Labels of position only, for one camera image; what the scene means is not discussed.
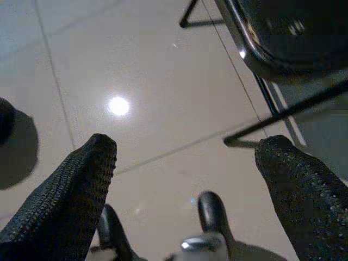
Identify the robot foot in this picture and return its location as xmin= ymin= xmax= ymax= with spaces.
xmin=165 ymin=190 xmax=281 ymax=261
xmin=96 ymin=203 xmax=147 ymax=261

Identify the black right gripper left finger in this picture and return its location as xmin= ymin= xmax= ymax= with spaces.
xmin=0 ymin=133 xmax=117 ymax=261

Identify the black chair chrome frame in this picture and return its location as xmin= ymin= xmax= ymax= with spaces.
xmin=214 ymin=0 xmax=348 ymax=149

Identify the black round object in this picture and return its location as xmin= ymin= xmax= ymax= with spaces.
xmin=0 ymin=97 xmax=39 ymax=191

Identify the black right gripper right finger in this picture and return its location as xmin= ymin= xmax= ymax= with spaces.
xmin=254 ymin=135 xmax=348 ymax=261

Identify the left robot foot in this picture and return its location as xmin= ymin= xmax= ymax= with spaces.
xmin=96 ymin=203 xmax=147 ymax=261

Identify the black bent metal rod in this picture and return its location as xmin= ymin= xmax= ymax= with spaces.
xmin=179 ymin=0 xmax=226 ymax=28

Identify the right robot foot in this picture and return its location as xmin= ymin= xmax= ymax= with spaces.
xmin=165 ymin=190 xmax=281 ymax=261

